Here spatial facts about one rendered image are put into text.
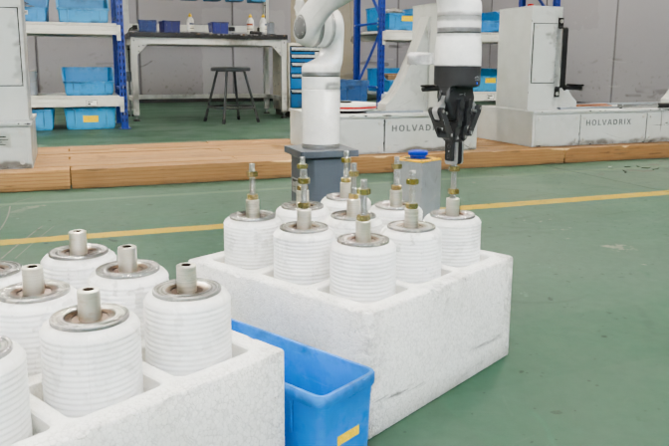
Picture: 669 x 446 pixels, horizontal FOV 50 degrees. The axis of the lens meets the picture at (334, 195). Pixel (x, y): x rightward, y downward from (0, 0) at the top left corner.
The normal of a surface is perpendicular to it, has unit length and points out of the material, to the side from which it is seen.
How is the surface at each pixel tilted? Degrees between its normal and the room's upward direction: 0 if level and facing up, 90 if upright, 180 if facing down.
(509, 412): 0
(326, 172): 90
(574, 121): 90
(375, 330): 90
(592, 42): 90
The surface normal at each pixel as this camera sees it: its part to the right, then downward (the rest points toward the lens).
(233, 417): 0.75, 0.12
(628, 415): 0.00, -0.98
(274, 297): -0.66, 0.13
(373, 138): 0.35, 0.17
